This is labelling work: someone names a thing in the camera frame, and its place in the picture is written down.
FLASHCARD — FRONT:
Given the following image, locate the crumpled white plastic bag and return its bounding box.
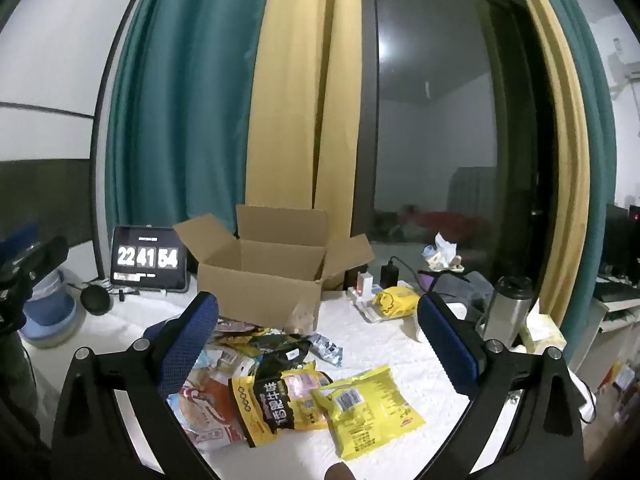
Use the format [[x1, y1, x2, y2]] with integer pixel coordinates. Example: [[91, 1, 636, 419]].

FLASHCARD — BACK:
[[422, 232, 464, 272]]

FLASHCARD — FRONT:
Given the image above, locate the steel thermos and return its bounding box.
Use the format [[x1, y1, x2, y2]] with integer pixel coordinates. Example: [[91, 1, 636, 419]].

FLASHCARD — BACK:
[[477, 275, 535, 350]]

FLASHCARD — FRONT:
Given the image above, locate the yellow curtain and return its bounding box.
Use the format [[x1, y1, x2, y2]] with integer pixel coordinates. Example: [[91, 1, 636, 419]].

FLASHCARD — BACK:
[[500, 0, 592, 333], [244, 0, 363, 266]]

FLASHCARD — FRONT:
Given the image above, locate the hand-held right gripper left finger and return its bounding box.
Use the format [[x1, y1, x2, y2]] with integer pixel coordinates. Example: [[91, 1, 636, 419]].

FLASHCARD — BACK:
[[50, 291, 221, 480]]

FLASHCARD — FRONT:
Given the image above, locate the teal curtain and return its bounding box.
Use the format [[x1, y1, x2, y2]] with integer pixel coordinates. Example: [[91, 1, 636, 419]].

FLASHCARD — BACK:
[[102, 0, 281, 271], [525, 0, 632, 291]]

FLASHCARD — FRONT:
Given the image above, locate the black round speaker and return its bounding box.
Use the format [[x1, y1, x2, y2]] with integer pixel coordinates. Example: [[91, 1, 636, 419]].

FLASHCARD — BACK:
[[80, 284, 115, 317]]

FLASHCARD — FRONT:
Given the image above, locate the pale yellow tissue pack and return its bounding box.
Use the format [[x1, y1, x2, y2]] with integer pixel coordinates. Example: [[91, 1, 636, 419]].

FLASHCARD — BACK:
[[519, 310, 562, 357]]

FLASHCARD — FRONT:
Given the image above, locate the black computer monitor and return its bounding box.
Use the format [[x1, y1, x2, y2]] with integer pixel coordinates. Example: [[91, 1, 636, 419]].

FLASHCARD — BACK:
[[604, 203, 640, 282]]

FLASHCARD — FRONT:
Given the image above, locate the black gold snack packet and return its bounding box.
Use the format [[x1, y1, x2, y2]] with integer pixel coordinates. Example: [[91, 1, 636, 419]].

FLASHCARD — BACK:
[[252, 336, 314, 382]]

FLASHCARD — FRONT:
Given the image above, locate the small blue silver snack packet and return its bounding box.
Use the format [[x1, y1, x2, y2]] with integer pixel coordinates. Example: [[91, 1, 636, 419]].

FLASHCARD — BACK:
[[306, 333, 345, 370]]

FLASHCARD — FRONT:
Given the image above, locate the white power adapter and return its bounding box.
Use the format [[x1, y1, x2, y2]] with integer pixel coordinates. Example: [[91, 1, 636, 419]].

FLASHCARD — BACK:
[[350, 271, 374, 297]]

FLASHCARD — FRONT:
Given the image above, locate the white quilted table cover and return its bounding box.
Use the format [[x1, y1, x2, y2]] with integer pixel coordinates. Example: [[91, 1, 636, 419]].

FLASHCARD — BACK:
[[20, 250, 598, 480]]

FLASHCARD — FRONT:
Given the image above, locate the dark grey cloth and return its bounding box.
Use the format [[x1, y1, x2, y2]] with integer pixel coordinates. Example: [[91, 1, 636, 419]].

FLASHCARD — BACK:
[[419, 269, 495, 313]]

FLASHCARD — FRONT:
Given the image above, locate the yellow and black snack packet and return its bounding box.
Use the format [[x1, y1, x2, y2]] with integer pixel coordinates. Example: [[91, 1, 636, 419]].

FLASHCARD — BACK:
[[229, 370, 334, 449]]

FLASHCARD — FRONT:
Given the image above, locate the blue round container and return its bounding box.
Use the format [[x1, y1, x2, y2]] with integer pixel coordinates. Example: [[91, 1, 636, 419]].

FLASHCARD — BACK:
[[21, 269, 82, 350]]

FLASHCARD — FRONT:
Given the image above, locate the tablet with clock display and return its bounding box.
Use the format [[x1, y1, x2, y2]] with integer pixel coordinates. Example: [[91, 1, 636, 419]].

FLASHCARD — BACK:
[[110, 225, 191, 294]]

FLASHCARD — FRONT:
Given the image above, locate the red and white snack packet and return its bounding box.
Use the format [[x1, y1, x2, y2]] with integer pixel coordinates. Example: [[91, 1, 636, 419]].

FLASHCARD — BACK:
[[166, 372, 247, 450]]

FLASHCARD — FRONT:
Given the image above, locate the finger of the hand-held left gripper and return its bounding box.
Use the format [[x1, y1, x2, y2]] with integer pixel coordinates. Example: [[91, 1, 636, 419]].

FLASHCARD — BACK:
[[20, 236, 69, 286]]

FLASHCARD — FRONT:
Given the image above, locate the person's right hand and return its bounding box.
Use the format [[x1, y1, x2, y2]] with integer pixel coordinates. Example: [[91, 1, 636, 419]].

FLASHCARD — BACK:
[[324, 462, 361, 480]]

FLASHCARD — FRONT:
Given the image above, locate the cardboard box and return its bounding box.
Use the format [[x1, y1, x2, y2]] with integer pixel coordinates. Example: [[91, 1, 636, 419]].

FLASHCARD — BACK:
[[172, 204, 376, 335]]

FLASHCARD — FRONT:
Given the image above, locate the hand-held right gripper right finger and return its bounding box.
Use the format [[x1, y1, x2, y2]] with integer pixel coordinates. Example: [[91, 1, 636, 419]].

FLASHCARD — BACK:
[[416, 292, 587, 480]]

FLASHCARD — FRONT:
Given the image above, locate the yellow plastic bag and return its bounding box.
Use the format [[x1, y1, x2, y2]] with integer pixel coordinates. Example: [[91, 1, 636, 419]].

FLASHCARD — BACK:
[[372, 285, 422, 322]]

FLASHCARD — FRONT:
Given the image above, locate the dark glass window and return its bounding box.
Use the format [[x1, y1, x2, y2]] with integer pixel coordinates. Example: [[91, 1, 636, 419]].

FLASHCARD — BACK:
[[372, 0, 551, 291]]

